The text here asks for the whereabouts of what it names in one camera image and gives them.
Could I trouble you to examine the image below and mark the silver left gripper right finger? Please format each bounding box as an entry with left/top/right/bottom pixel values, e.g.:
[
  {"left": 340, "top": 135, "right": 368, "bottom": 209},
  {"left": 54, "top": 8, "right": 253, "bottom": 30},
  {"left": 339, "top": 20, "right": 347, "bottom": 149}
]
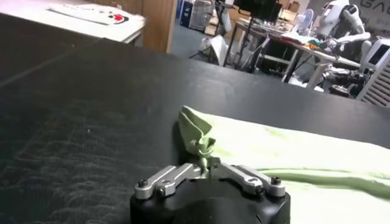
[{"left": 208, "top": 156, "right": 286, "bottom": 198}]

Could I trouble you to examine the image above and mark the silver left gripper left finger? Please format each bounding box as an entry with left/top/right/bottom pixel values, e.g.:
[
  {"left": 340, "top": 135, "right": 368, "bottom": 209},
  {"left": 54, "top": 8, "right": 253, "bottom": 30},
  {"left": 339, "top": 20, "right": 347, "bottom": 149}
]
[{"left": 134, "top": 163, "right": 204, "bottom": 200}]

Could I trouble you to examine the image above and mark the light green t-shirt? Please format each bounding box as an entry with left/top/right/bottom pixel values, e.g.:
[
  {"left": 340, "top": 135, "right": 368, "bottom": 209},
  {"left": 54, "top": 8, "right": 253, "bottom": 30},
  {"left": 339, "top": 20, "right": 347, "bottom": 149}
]
[{"left": 178, "top": 105, "right": 390, "bottom": 224}]

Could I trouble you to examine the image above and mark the black table cover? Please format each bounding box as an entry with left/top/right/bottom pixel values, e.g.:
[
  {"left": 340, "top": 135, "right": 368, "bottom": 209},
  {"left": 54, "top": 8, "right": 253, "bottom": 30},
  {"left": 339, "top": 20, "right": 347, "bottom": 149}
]
[{"left": 0, "top": 13, "right": 390, "bottom": 224}]

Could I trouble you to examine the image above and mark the white standing desk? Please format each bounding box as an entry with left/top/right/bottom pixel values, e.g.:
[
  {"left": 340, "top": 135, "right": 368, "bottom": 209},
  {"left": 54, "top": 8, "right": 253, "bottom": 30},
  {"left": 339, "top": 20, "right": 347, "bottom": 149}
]
[{"left": 258, "top": 30, "right": 362, "bottom": 89}]

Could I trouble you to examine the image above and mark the dark brown desk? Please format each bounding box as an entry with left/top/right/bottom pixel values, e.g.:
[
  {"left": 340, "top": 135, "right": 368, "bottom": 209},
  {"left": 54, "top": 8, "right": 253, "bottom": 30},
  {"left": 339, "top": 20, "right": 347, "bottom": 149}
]
[{"left": 223, "top": 18, "right": 294, "bottom": 74}]

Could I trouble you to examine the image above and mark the white leaning board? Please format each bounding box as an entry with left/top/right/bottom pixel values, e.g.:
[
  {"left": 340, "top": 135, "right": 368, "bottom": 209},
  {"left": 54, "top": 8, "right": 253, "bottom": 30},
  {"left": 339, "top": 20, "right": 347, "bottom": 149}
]
[{"left": 209, "top": 34, "right": 230, "bottom": 66}]

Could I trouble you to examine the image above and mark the colourful cloth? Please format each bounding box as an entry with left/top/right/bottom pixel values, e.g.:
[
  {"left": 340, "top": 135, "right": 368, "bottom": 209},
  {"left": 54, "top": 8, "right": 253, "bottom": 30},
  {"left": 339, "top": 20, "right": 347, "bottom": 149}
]
[{"left": 307, "top": 39, "right": 324, "bottom": 50}]

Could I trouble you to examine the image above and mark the wooden folding screen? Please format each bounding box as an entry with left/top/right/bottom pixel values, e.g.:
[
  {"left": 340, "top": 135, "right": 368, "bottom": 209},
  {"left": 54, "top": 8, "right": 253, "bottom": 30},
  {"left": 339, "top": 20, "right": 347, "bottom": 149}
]
[{"left": 88, "top": 0, "right": 179, "bottom": 54}]

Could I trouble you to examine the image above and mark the white air cooler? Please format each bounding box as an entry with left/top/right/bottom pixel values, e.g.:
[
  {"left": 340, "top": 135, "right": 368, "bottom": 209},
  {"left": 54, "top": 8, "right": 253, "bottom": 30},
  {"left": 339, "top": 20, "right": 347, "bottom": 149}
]
[{"left": 355, "top": 38, "right": 390, "bottom": 108}]

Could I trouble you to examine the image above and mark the black monitor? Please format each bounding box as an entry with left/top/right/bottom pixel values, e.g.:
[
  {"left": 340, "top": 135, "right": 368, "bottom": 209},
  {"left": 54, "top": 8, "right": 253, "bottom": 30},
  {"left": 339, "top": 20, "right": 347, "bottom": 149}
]
[{"left": 233, "top": 0, "right": 283, "bottom": 24}]

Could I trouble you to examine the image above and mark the white humanoid robot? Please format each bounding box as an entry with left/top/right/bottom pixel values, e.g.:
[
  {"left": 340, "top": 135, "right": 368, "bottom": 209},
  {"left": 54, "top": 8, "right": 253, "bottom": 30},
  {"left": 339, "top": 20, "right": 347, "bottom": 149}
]
[{"left": 318, "top": 0, "right": 373, "bottom": 61}]

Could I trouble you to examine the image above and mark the folded white printed shirt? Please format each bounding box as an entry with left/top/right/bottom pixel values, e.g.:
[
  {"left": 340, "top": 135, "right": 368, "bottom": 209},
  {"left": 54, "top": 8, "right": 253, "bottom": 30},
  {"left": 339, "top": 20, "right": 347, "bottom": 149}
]
[{"left": 47, "top": 2, "right": 130, "bottom": 26}]

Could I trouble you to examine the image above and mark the white side table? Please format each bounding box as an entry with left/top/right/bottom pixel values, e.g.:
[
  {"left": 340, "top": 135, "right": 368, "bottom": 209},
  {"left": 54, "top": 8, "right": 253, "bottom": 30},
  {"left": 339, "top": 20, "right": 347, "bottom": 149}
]
[{"left": 0, "top": 0, "right": 147, "bottom": 44}]

